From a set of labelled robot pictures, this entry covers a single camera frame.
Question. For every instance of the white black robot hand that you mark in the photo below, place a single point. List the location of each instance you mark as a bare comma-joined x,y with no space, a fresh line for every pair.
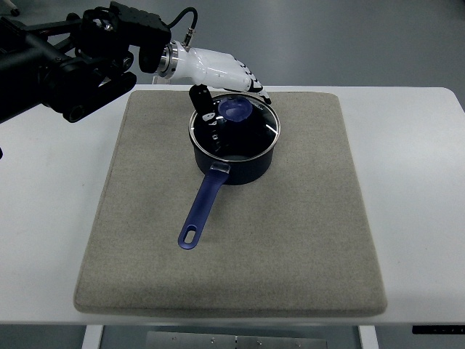
207,68

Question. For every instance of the glass lid with blue knob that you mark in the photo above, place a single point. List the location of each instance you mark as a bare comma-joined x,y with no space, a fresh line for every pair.
240,128

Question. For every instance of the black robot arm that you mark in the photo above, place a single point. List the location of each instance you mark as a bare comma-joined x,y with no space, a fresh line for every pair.
81,64

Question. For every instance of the dark blue saucepan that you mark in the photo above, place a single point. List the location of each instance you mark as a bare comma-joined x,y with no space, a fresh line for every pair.
234,170

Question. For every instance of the beige fabric mat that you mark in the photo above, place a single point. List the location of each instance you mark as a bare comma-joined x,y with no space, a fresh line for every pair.
294,243

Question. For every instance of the white left table leg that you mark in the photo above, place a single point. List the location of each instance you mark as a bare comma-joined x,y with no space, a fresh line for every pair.
92,337

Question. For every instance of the white table leg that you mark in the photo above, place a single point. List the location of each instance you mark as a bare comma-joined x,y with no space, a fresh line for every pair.
368,337
92,337

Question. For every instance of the white right table leg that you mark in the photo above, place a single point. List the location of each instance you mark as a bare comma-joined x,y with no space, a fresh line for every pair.
368,337

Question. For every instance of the black table control panel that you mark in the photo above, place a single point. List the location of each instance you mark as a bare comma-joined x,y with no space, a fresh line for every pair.
438,330

